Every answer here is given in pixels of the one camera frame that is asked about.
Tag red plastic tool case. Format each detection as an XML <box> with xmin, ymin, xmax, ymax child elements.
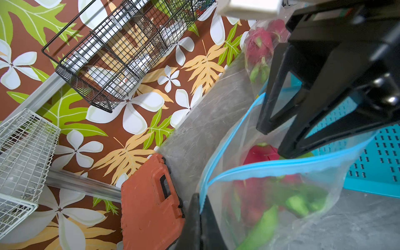
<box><xmin>121</xmin><ymin>153</ymin><xmax>185</xmax><ymax>250</ymax></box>

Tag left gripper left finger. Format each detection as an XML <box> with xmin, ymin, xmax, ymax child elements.
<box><xmin>175</xmin><ymin>193</ymin><xmax>202</xmax><ymax>250</ymax></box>

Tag zip-top bag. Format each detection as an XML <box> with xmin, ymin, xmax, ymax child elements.
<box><xmin>242</xmin><ymin>1</ymin><xmax>306</xmax><ymax>98</ymax></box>
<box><xmin>198</xmin><ymin>95</ymin><xmax>375</xmax><ymax>250</ymax></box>

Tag dragon fruit bag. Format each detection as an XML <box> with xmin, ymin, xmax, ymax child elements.
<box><xmin>227</xmin><ymin>143</ymin><xmax>329</xmax><ymax>250</ymax></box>
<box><xmin>267</xmin><ymin>19</ymin><xmax>291</xmax><ymax>42</ymax></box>
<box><xmin>245</xmin><ymin>27</ymin><xmax>274</xmax><ymax>83</ymax></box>

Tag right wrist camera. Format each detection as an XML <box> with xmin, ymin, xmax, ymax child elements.
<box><xmin>216</xmin><ymin>0</ymin><xmax>282</xmax><ymax>20</ymax></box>

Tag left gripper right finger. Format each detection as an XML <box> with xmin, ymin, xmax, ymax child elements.
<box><xmin>201</xmin><ymin>203</ymin><xmax>228</xmax><ymax>250</ymax></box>

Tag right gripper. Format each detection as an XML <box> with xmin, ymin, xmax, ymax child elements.
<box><xmin>256</xmin><ymin>1</ymin><xmax>400</xmax><ymax>159</ymax></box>

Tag black wire basket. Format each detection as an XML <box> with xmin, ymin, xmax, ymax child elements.
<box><xmin>42</xmin><ymin>1</ymin><xmax>212</xmax><ymax>113</ymax></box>

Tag white wire basket left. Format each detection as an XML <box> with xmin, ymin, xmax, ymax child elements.
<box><xmin>1</xmin><ymin>109</ymin><xmax>60</xmax><ymax>242</ymax></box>

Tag teal plastic basket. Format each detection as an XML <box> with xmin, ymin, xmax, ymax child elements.
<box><xmin>289</xmin><ymin>73</ymin><xmax>400</xmax><ymax>199</ymax></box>

